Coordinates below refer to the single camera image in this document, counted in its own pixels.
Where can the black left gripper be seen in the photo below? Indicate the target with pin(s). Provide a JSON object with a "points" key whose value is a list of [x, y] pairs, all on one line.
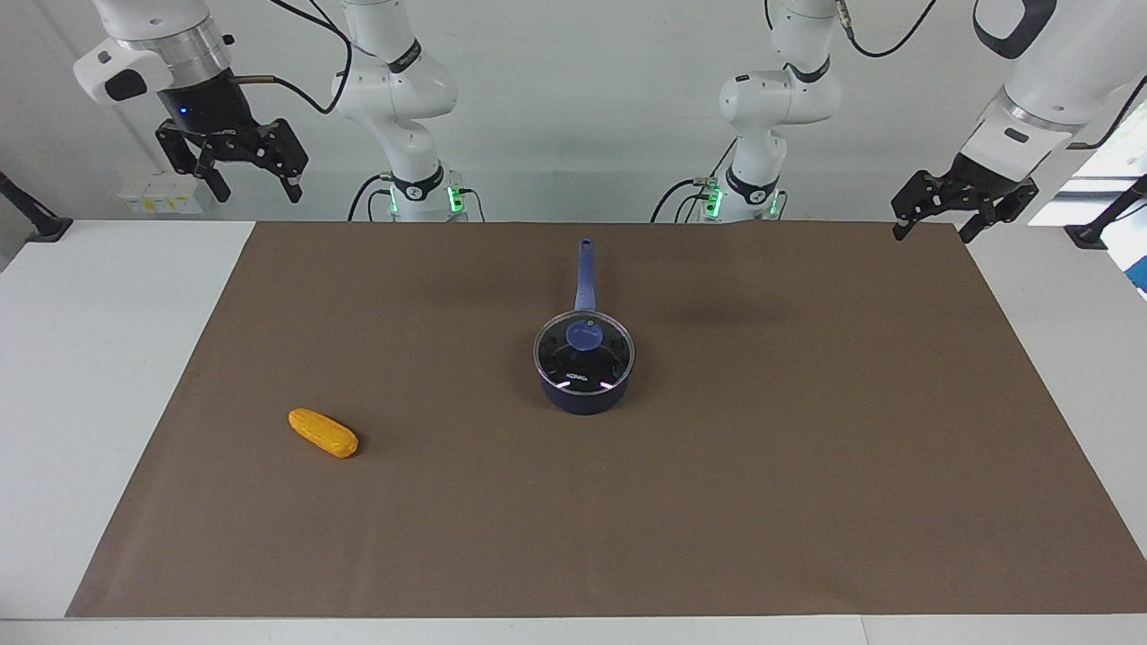
{"points": [[986, 184]]}

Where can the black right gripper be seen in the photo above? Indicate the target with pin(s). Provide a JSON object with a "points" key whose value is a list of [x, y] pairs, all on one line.
{"points": [[211, 103]]}

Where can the yellow toy corn cob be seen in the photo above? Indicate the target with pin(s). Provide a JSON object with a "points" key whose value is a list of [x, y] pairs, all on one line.
{"points": [[323, 433]]}

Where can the glass lid with blue knob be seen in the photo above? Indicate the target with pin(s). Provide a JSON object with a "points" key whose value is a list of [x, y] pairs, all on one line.
{"points": [[584, 337]]}

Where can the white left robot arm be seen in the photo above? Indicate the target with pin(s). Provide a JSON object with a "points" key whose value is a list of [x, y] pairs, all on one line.
{"points": [[780, 98]]}

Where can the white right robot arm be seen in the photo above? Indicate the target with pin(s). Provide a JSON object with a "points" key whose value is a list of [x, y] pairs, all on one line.
{"points": [[394, 90]]}

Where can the black clamp stand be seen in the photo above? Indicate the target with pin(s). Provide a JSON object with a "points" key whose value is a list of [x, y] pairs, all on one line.
{"points": [[1107, 219], [36, 219]]}

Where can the blue plastic object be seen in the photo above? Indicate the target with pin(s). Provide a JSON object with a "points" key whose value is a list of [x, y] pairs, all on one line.
{"points": [[1142, 273]]}

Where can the dark blue saucepan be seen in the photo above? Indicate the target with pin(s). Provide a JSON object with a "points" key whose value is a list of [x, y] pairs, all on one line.
{"points": [[586, 269]]}

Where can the brown table mat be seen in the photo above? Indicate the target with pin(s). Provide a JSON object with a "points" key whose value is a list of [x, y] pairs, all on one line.
{"points": [[573, 520]]}

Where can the white wall socket box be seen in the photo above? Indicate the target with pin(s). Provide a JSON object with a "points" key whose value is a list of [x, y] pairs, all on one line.
{"points": [[161, 193]]}

